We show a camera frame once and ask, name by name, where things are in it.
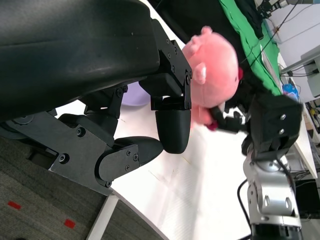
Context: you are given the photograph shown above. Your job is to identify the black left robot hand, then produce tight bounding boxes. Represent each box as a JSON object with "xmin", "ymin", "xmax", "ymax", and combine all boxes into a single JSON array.
[{"xmin": 0, "ymin": 0, "xmax": 194, "ymax": 197}]

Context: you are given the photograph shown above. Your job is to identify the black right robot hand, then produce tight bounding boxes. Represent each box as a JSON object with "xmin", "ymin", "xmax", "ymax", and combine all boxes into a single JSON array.
[{"xmin": 209, "ymin": 79, "xmax": 305, "ymax": 157}]

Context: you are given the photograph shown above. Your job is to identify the pink pig plush doll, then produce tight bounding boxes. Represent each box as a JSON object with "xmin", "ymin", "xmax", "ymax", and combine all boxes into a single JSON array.
[{"xmin": 181, "ymin": 25, "xmax": 245, "ymax": 133}]

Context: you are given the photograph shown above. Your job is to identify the purple plate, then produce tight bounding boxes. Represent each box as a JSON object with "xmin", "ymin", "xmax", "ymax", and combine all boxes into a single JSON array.
[{"xmin": 120, "ymin": 83, "xmax": 151, "ymax": 108}]

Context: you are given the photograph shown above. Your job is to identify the blue packet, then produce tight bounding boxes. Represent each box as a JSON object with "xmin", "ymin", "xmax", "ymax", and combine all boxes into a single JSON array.
[{"xmin": 281, "ymin": 83, "xmax": 300, "ymax": 98}]

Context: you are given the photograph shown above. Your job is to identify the white grey box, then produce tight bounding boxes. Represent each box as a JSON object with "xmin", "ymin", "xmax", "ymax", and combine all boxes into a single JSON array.
[{"xmin": 299, "ymin": 46, "xmax": 320, "ymax": 99}]

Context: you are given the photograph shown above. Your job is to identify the green cloth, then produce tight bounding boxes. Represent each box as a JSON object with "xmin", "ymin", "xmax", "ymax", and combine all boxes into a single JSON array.
[{"xmin": 219, "ymin": 0, "xmax": 284, "ymax": 97}]

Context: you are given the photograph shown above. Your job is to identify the black cloth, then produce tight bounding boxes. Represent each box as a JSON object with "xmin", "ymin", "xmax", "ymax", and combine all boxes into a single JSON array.
[{"xmin": 149, "ymin": 0, "xmax": 265, "ymax": 83}]

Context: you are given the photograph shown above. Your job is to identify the white table leg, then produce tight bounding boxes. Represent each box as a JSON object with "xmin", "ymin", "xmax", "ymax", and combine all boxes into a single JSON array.
[{"xmin": 85, "ymin": 195, "xmax": 119, "ymax": 240}]

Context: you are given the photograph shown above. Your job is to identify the thin black cable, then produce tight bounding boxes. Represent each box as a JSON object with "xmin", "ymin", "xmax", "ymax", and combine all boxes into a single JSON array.
[{"xmin": 241, "ymin": 0, "xmax": 305, "ymax": 65}]

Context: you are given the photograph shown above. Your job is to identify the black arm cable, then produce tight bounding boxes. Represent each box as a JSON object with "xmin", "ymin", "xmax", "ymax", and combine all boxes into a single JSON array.
[{"xmin": 236, "ymin": 178, "xmax": 254, "ymax": 240}]

